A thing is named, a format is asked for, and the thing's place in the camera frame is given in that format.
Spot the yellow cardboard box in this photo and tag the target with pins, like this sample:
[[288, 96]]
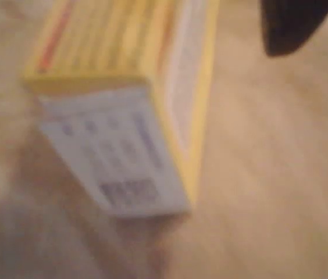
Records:
[[108, 43]]

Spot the beige wrinkled cloth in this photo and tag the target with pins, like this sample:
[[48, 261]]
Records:
[[268, 174]]

